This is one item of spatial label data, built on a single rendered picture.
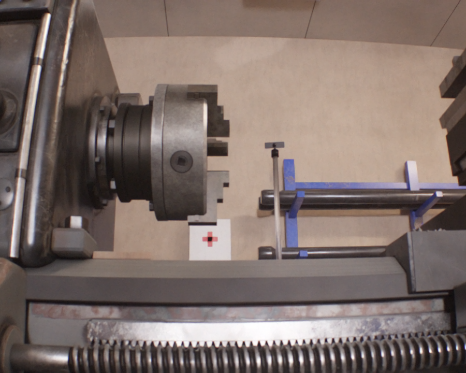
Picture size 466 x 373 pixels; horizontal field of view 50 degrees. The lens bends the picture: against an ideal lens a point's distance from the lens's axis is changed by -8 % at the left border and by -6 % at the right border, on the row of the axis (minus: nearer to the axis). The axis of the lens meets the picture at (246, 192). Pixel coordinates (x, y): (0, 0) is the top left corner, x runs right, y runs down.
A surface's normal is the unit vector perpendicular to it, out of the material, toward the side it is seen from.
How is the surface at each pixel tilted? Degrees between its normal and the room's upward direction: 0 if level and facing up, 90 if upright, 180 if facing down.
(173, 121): 87
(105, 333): 90
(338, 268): 36
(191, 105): 73
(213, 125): 149
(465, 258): 90
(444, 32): 180
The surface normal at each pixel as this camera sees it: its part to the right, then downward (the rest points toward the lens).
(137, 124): 0.06, -0.51
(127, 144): 0.07, -0.07
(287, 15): 0.02, 0.95
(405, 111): 0.06, -0.30
